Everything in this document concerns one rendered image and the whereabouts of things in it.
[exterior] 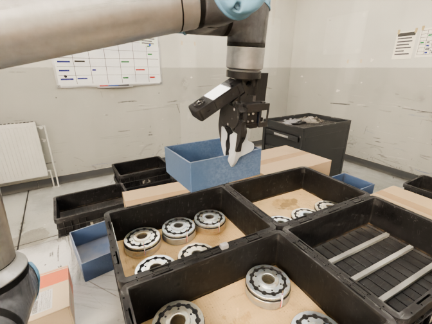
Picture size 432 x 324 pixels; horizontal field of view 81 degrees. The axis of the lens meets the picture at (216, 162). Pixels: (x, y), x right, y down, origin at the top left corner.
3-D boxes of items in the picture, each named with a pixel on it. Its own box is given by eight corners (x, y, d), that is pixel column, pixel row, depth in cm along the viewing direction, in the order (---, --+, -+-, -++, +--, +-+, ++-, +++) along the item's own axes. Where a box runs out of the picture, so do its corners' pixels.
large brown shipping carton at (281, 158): (267, 219, 111) (270, 177, 104) (228, 192, 135) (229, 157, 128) (325, 197, 131) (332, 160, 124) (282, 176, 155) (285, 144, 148)
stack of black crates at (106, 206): (71, 288, 145) (53, 220, 129) (68, 256, 169) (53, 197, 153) (141, 262, 164) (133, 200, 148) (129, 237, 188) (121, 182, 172)
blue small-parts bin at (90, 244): (132, 261, 87) (130, 244, 85) (85, 282, 79) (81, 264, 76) (114, 233, 102) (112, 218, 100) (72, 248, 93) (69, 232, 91)
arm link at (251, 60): (241, 47, 45) (218, 45, 52) (238, 74, 47) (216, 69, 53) (273, 48, 49) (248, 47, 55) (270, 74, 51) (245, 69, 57)
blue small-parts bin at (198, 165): (191, 193, 56) (189, 162, 54) (166, 171, 68) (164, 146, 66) (260, 174, 66) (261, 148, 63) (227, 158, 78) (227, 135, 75)
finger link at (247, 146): (255, 167, 60) (259, 129, 56) (234, 172, 57) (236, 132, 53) (247, 162, 62) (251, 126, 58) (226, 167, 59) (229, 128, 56)
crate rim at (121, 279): (119, 294, 50) (118, 285, 49) (104, 218, 75) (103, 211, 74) (278, 235, 67) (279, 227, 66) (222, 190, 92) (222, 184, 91)
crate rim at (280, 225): (278, 235, 67) (279, 227, 66) (223, 189, 92) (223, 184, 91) (371, 200, 85) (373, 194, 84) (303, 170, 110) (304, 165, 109)
